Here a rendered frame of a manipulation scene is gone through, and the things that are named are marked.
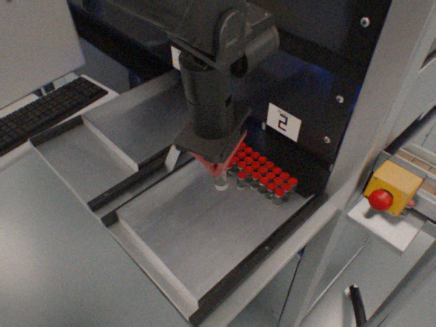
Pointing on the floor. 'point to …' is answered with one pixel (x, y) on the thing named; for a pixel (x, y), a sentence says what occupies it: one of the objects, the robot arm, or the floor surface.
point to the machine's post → (365, 135)
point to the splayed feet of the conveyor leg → (356, 304)
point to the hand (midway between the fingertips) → (219, 167)
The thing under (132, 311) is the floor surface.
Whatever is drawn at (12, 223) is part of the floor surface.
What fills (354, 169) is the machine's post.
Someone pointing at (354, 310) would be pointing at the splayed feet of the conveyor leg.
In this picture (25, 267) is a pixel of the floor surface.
